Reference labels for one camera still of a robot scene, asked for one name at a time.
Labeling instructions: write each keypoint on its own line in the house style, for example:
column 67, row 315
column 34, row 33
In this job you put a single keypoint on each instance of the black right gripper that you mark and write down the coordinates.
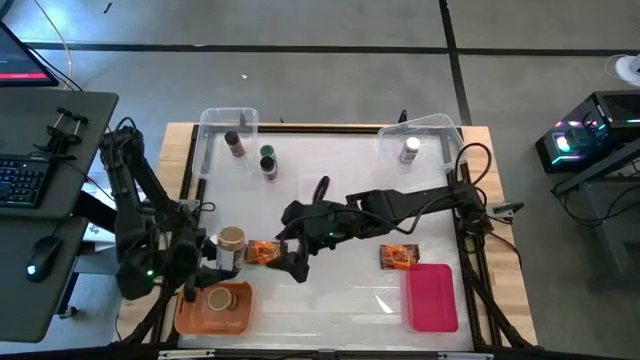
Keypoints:
column 315, row 225

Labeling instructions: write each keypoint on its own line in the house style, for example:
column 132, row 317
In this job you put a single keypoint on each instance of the black clamp stand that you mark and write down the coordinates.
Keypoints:
column 60, row 135

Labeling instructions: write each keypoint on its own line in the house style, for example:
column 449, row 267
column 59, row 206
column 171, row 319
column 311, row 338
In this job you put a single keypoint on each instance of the orange foil spice packet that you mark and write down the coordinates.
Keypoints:
column 398, row 256
column 260, row 252

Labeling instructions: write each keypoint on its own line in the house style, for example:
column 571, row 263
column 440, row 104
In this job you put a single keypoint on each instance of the silver metal bracket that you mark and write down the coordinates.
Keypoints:
column 465, row 356
column 185, row 354

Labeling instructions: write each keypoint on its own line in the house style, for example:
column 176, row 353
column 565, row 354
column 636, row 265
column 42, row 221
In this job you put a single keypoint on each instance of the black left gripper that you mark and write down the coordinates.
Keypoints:
column 185, row 260

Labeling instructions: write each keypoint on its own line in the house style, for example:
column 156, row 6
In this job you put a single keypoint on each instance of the orange plastic tray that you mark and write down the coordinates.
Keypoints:
column 235, row 322

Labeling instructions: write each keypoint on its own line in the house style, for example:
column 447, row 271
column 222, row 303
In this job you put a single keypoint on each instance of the clear plastic storage bin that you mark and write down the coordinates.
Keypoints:
column 435, row 135
column 220, row 120

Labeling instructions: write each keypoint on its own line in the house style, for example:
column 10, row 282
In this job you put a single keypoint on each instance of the black metal table frame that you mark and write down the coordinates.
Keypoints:
column 320, row 129

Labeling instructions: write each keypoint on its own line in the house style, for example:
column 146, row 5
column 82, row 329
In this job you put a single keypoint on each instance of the gold-lid seasoning jar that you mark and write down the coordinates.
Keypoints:
column 232, row 239
column 220, row 299

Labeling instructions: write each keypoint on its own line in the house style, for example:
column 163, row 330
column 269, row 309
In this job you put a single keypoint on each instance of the black-lid purple-label spice jar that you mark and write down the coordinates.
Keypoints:
column 268, row 165

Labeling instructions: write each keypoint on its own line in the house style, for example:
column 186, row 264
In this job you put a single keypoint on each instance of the white round spool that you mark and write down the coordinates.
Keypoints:
column 629, row 67

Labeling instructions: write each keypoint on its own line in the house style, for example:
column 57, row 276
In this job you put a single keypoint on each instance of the black lit computer case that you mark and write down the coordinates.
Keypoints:
column 590, row 135

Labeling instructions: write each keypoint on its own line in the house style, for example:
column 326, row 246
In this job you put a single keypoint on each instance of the white glossy table mat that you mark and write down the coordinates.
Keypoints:
column 350, row 300

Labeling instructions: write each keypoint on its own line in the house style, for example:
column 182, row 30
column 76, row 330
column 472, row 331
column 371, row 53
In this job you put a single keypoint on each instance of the black-lid red-label spice jar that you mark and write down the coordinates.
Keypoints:
column 232, row 139

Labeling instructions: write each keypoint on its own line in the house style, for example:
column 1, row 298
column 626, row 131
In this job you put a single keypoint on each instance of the black computer mouse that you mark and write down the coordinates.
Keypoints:
column 42, row 257

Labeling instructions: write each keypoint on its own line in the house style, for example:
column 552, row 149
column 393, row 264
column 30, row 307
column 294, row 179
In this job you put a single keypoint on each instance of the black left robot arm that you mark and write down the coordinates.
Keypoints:
column 127, row 200

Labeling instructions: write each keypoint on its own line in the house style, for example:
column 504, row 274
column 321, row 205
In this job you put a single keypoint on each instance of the dark grey desk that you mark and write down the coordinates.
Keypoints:
column 50, row 107

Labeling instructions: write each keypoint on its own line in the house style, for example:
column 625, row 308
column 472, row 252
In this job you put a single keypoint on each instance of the black computer monitor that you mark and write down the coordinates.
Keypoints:
column 20, row 65

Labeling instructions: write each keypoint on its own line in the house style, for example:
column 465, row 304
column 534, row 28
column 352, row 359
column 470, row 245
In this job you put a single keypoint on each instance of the black backlit keyboard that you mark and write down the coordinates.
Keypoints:
column 22, row 180

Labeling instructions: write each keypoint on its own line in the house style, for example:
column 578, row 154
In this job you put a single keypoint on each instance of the pink plastic tray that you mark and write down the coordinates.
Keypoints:
column 431, row 300

